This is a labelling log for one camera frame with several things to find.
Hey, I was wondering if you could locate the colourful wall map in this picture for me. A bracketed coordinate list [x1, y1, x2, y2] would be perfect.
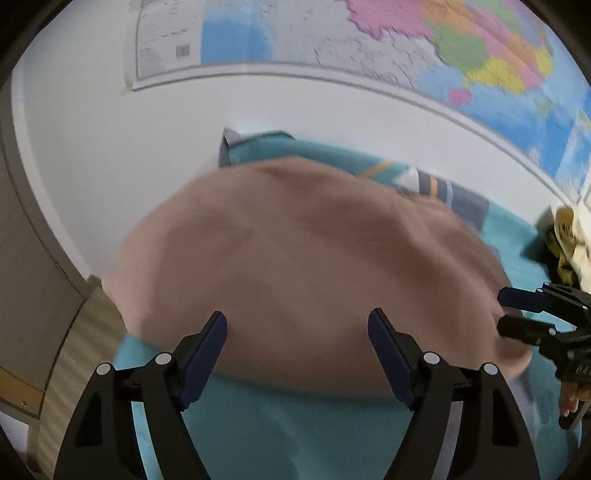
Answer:
[122, 0, 591, 204]

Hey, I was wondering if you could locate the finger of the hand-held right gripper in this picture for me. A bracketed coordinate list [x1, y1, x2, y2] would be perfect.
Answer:
[497, 282, 591, 319]
[497, 315, 561, 344]

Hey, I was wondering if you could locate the mustard garment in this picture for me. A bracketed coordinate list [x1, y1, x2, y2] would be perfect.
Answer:
[545, 231, 578, 284]

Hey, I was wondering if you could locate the pink jacket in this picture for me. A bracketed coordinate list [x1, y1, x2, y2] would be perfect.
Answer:
[100, 157, 534, 398]

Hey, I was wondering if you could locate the grey door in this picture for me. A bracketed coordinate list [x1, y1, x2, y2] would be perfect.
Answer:
[0, 111, 90, 384]

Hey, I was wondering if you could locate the teal patterned bed sheet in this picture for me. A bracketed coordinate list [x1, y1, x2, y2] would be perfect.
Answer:
[28, 131, 591, 480]

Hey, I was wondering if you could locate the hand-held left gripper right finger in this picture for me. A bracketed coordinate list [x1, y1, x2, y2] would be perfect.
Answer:
[367, 308, 541, 480]

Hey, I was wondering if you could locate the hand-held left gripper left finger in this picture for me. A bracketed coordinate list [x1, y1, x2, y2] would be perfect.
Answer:
[53, 310, 228, 480]

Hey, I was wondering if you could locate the cream garment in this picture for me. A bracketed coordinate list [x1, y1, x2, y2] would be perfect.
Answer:
[551, 203, 591, 287]

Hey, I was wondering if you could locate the person's right hand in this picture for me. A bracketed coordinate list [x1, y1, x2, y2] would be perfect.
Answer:
[558, 378, 587, 416]

